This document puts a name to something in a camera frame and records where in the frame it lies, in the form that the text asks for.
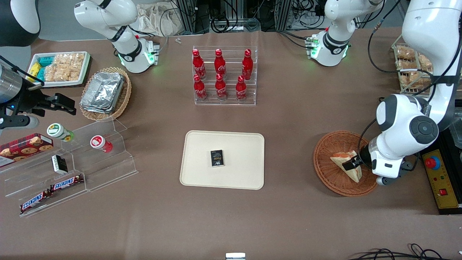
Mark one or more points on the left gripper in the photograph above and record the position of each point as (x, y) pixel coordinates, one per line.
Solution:
(363, 155)

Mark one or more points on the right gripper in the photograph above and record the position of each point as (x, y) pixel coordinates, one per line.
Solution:
(28, 100)

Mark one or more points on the triangle sandwich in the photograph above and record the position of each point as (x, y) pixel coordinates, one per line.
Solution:
(348, 169)

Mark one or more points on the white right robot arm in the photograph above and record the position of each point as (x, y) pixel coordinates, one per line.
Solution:
(126, 47)

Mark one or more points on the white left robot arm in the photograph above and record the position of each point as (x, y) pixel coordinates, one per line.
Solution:
(426, 29)

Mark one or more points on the round brown wicker basket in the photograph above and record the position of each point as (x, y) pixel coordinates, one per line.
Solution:
(326, 169)

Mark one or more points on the white snack tray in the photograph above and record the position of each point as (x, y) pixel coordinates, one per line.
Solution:
(85, 74)

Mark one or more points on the oval wicker basket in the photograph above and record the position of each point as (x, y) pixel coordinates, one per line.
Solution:
(124, 97)

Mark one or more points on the cream plastic tray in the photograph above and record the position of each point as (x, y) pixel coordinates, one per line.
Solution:
(238, 144)

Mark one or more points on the green capped drink bottle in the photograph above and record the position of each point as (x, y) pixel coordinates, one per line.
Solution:
(57, 131)

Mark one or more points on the clear bag of crackers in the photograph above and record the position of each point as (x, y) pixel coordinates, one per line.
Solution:
(61, 74)
(70, 59)

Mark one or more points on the stack of foil containers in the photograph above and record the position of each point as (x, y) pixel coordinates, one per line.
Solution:
(103, 92)

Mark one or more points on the yellow snack packet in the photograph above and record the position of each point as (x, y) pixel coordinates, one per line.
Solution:
(34, 70)

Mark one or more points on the teal snack packet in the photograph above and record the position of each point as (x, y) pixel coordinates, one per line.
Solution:
(46, 61)

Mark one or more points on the red capped drink bottle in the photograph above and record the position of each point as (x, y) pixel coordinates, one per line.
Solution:
(100, 143)

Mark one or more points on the red cookie box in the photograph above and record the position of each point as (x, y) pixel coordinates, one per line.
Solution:
(25, 146)

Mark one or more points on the small black white box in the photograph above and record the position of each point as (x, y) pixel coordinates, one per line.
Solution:
(59, 164)

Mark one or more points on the snickers chocolate bar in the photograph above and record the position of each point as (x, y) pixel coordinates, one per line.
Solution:
(34, 201)
(66, 183)

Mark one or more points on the clear acrylic stepped stand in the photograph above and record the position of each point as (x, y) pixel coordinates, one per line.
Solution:
(108, 169)

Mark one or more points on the red emergency stop button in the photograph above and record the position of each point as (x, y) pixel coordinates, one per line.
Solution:
(432, 163)

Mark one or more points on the yellow black control box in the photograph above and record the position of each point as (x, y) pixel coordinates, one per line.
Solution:
(447, 195)

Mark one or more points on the beige cloth bag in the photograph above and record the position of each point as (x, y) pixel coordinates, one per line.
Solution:
(155, 20)

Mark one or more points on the red cola bottle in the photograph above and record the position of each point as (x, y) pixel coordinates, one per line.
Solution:
(221, 89)
(200, 90)
(241, 90)
(219, 65)
(198, 65)
(247, 65)

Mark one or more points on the small black card box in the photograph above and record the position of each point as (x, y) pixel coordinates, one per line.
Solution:
(217, 158)

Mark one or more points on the clear acrylic bottle rack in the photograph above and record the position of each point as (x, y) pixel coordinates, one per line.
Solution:
(231, 101)

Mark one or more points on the small white edge object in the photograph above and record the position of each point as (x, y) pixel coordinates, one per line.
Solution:
(235, 256)

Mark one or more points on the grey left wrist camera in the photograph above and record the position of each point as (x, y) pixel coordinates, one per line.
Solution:
(391, 179)

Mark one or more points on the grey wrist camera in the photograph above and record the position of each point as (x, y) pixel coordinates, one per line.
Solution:
(391, 179)
(20, 122)

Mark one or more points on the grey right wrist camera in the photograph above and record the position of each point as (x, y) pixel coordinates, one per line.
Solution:
(20, 122)

